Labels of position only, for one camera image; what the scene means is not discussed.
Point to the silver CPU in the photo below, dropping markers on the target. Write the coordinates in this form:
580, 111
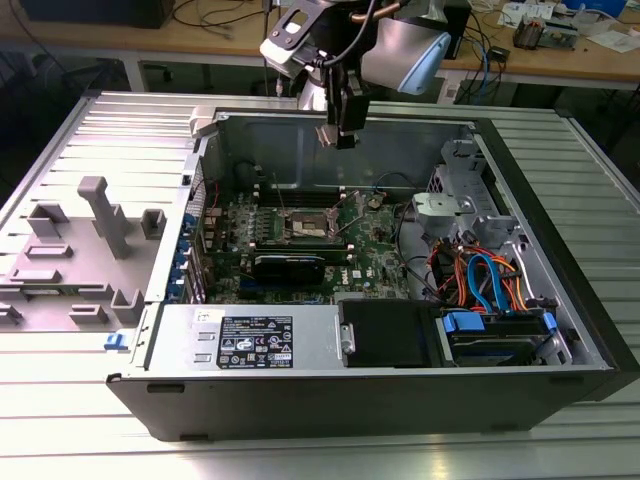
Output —
326, 136

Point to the metal locking lever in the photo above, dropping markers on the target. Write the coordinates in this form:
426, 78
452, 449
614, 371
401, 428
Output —
281, 195

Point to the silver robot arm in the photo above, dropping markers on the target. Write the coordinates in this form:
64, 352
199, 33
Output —
395, 50

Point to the black RAM slot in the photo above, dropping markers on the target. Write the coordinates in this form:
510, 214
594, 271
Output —
300, 242
300, 251
310, 201
337, 257
300, 247
310, 192
310, 197
310, 188

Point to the CPU socket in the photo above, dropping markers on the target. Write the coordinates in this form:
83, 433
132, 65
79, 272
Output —
307, 227

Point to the CPU heat sink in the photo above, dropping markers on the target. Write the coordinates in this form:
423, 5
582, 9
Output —
529, 32

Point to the blue slot latch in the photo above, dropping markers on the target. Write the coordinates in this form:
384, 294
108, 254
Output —
183, 247
176, 292
187, 222
179, 271

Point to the black drive bay cover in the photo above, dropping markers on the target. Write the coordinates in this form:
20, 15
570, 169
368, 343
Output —
385, 335

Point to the round coin battery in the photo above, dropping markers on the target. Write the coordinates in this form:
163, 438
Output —
372, 202

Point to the tall black box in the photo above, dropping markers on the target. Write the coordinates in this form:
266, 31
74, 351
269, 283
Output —
457, 30

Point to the green motherboard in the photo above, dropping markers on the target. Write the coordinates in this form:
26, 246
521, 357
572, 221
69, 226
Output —
370, 250

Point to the small black device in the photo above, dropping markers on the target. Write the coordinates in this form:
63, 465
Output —
499, 53

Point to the black graphics card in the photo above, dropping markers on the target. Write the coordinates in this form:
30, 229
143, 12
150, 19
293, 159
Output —
287, 270

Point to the white printed card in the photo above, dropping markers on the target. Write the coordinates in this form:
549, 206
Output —
512, 12

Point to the wooden desk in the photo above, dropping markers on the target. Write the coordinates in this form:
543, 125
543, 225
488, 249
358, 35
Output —
550, 65
75, 40

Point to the wide black box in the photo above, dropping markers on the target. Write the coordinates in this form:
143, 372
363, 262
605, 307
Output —
100, 12

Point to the white paper sheet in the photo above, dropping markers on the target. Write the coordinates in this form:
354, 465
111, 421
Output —
617, 40

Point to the hard disk blue carrier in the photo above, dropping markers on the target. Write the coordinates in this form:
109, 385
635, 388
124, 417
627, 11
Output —
490, 345

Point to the silver power supply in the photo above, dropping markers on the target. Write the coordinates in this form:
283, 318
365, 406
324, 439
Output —
170, 340

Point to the black PC case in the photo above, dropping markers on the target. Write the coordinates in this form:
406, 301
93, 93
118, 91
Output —
325, 405

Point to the gray parts rack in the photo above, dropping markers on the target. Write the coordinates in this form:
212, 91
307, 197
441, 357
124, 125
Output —
85, 260

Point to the blue plastic clip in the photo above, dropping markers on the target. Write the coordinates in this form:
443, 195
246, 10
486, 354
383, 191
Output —
115, 342

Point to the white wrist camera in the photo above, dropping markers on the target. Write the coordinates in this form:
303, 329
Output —
280, 52

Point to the silver round metal bracket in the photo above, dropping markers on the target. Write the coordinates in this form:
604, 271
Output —
440, 205

